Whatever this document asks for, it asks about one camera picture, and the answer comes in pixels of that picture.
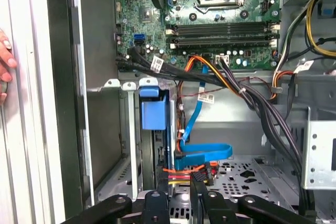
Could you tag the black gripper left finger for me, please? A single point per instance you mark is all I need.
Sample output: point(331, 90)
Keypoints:
point(156, 208)

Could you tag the green motherboard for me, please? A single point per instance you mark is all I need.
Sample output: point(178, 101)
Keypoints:
point(183, 11)

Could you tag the grey metal drive cage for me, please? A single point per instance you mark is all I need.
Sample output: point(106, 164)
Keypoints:
point(323, 142)

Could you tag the hard disk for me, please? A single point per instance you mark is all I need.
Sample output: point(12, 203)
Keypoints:
point(153, 113)

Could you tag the black open PC case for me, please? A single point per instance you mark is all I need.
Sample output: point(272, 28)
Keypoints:
point(102, 24)

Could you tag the black RAM slot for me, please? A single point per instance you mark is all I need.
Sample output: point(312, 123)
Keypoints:
point(223, 26)
point(223, 32)

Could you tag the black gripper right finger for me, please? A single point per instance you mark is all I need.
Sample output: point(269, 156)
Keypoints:
point(210, 208)

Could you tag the person's hand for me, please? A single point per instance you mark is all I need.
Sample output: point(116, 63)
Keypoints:
point(6, 61)

